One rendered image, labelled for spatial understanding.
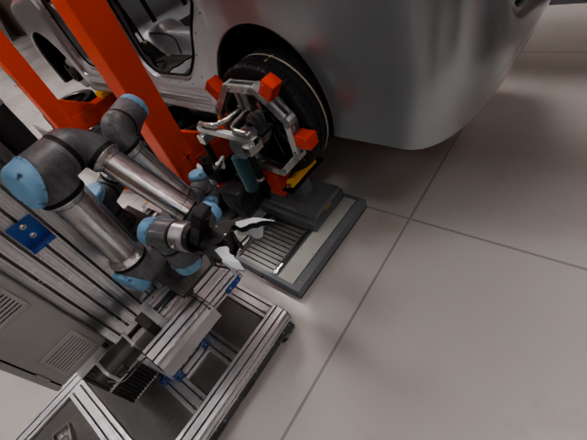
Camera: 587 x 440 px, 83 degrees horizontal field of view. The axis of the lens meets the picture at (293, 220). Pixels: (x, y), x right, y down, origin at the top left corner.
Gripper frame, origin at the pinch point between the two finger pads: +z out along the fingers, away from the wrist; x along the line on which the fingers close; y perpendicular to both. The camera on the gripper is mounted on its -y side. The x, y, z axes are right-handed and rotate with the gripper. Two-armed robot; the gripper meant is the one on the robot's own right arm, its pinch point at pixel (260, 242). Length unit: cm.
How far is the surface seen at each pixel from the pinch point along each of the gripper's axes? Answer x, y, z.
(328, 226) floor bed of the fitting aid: -113, 102, -34
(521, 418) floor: -31, 120, 74
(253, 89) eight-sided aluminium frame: -93, 0, -51
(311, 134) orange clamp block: -93, 23, -26
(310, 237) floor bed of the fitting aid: -103, 103, -44
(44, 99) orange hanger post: -143, 14, -299
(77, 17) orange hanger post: -75, -41, -116
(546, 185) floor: -173, 100, 93
